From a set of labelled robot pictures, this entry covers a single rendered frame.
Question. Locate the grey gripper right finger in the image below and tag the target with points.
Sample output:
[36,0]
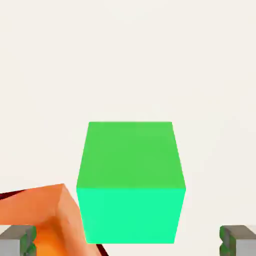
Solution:
[240,240]

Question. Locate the large orange box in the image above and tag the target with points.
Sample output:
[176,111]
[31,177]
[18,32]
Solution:
[58,216]

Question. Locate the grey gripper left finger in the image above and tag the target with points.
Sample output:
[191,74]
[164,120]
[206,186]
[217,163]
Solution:
[14,240]

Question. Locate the small green cube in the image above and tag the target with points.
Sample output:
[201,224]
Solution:
[131,190]

